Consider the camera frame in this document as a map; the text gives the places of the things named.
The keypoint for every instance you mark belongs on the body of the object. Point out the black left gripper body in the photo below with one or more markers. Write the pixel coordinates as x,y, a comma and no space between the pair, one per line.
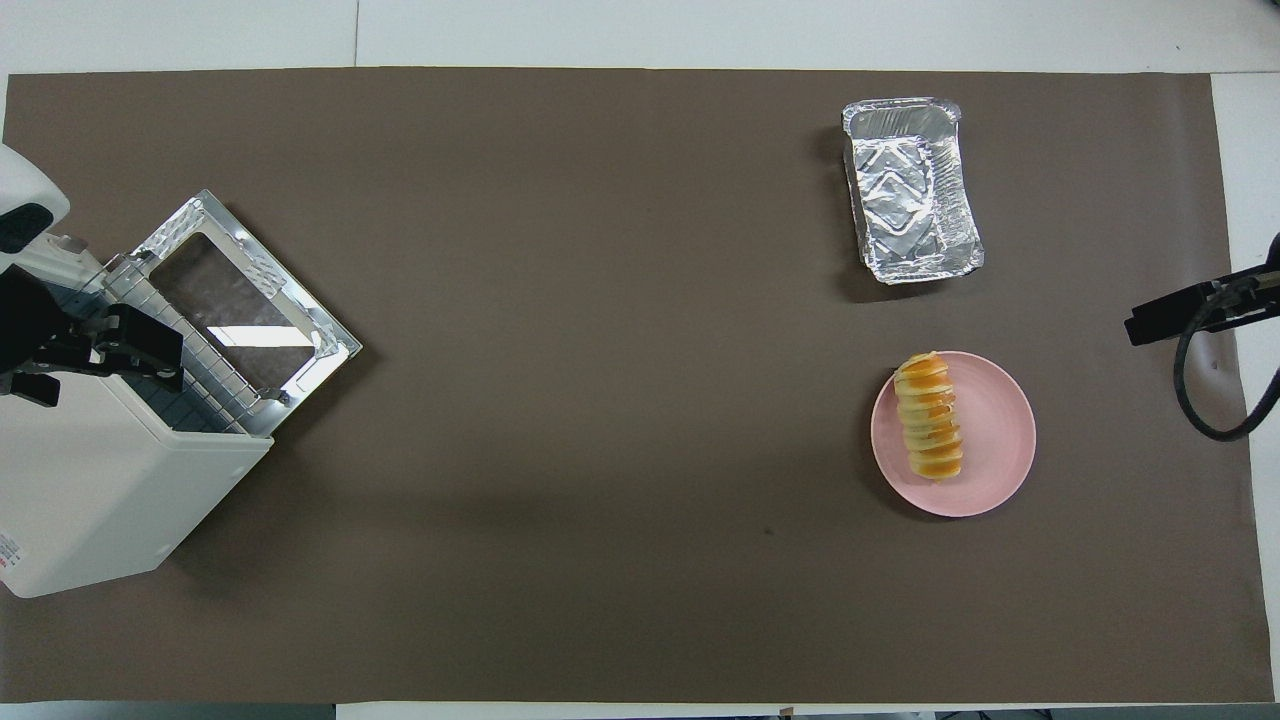
30,340

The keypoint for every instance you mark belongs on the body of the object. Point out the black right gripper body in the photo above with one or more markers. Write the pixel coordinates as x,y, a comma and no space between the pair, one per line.
1250,298

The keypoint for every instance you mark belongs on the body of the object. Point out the sliced yellow bread loaf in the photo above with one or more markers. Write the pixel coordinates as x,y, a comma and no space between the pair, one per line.
930,420

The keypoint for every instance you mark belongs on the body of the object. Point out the aluminium foil tray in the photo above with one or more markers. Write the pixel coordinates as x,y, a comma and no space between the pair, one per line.
910,190

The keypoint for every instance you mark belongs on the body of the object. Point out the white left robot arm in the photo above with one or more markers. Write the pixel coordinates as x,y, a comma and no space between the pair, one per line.
25,190

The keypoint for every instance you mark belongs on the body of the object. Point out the cream white toaster oven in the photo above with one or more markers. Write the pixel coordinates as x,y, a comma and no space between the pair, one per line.
90,480

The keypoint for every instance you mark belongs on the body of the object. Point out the pink round plate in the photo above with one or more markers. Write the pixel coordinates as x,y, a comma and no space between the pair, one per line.
990,440

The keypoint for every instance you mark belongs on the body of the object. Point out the brown table mat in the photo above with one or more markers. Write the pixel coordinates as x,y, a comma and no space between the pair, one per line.
620,300

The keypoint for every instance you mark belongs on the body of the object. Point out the glass oven door metal frame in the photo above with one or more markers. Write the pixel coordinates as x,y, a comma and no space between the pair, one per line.
235,300

